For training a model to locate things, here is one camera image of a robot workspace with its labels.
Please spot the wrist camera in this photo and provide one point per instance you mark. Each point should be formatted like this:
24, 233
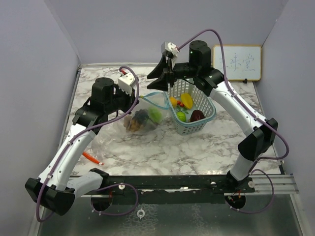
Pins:
126, 83
169, 50

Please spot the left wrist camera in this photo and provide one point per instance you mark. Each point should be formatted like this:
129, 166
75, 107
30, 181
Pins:
126, 83

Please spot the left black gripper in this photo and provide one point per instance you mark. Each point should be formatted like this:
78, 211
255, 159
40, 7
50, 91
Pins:
130, 99

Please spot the green ring toy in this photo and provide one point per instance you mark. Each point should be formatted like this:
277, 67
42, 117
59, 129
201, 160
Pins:
155, 114

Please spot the dark purple grape bunch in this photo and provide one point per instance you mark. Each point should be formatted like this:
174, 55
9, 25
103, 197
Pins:
142, 115

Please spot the clear orange-zipper bag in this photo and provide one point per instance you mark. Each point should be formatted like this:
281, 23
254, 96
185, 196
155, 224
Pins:
98, 151

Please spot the white board wooden frame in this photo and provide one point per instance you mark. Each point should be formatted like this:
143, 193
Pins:
243, 62

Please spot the aluminium frame rail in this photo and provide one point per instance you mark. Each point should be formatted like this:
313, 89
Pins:
275, 184

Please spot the green round fruit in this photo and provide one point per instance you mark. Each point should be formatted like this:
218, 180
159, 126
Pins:
181, 116

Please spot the yellow lemon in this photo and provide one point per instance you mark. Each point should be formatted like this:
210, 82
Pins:
174, 101

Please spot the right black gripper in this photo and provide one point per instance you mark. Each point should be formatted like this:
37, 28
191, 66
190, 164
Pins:
161, 82

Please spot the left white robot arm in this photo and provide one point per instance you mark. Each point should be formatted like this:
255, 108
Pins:
86, 124

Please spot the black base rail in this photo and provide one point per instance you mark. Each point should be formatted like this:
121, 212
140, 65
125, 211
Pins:
180, 189

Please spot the clear blue-zipper bag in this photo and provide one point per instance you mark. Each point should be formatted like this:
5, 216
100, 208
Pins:
154, 99

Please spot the brown longan bunch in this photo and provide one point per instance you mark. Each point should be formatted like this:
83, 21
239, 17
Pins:
135, 125

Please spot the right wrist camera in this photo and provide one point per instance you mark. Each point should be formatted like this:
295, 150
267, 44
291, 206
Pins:
169, 50

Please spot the light blue plastic basket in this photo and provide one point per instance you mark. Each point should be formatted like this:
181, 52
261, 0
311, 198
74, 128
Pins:
200, 102

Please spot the dark red apple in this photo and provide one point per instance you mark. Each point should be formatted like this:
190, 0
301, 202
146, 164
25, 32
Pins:
196, 115

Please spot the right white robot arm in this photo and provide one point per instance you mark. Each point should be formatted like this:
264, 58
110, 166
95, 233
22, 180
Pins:
259, 131

